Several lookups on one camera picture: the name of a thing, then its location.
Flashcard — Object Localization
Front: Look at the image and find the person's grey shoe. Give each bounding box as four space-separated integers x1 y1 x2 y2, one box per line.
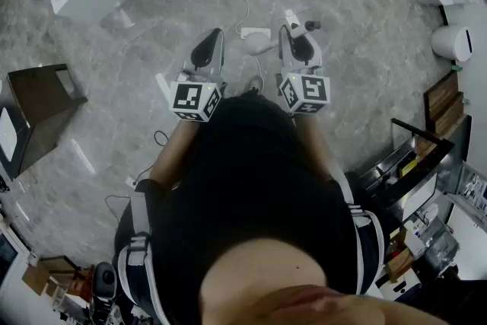
245 75 266 94

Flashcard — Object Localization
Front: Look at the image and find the stack of wooden boards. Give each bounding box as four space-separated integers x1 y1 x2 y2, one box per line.
423 70 473 139

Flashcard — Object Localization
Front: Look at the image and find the person's black-clothed body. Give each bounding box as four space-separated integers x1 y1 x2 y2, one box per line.
113 91 454 325

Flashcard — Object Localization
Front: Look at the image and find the clear plastic storage box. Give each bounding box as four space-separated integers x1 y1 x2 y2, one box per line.
415 218 460 279

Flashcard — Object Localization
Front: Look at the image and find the person's left forearm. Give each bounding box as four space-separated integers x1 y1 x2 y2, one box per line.
149 117 202 188

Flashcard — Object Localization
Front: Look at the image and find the person's right forearm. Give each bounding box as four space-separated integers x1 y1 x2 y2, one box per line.
294 113 344 182

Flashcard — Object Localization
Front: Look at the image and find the white power strip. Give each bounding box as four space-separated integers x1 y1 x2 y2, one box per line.
240 27 272 40

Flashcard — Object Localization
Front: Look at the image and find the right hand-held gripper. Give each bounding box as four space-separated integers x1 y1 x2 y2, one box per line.
278 24 332 116

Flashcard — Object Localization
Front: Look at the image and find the black chair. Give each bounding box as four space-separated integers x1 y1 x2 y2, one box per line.
91 261 119 325

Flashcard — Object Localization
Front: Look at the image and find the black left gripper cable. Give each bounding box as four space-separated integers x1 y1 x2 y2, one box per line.
132 129 170 187

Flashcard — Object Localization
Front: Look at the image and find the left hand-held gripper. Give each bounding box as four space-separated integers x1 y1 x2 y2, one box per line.
154 27 228 123

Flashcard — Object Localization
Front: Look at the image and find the black metal rack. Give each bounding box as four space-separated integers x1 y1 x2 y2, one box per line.
359 117 456 211

